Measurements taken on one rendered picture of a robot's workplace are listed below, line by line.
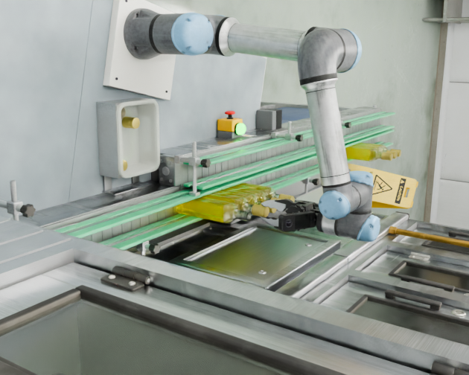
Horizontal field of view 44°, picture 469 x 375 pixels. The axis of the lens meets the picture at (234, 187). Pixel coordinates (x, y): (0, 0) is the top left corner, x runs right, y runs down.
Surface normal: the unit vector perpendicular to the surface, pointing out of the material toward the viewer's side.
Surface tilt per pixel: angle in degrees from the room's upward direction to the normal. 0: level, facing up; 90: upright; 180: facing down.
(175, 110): 0
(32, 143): 0
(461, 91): 90
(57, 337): 90
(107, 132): 90
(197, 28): 8
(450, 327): 90
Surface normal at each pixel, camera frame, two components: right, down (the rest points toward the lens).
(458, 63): -0.57, 0.20
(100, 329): 0.00, -0.97
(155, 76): 0.83, 0.14
